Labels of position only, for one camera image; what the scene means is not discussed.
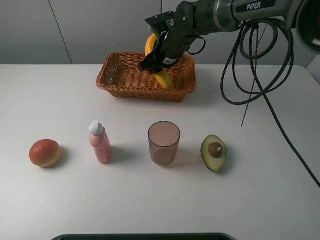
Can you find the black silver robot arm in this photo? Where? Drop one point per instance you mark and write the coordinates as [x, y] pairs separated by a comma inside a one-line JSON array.
[[177, 30]]

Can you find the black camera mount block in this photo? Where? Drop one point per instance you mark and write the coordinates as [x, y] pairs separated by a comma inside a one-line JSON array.
[[161, 23]]

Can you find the halved avocado with pit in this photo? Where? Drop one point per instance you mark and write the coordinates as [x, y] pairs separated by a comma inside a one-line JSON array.
[[213, 152]]

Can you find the translucent brown plastic cup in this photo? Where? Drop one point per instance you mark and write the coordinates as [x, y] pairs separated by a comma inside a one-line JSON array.
[[163, 139]]

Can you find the black tray edge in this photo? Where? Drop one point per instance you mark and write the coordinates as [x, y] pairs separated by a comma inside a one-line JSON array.
[[147, 236]]

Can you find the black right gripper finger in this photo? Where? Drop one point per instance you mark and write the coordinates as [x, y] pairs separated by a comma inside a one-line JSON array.
[[156, 69]]

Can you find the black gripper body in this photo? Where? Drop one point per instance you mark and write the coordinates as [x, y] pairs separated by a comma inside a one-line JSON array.
[[170, 47]]

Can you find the brown wicker basket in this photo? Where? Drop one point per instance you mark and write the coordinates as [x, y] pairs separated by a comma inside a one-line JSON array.
[[121, 78]]

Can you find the red orange round fruit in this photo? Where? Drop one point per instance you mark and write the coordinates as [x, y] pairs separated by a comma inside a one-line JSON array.
[[45, 153]]

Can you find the yellow banana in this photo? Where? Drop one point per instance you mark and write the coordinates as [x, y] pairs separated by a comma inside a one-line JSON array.
[[162, 77]]

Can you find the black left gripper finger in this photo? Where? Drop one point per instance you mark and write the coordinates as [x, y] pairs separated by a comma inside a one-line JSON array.
[[152, 59]]

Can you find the pink bottle white cap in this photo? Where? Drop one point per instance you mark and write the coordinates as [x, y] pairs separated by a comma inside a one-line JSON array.
[[100, 142]]

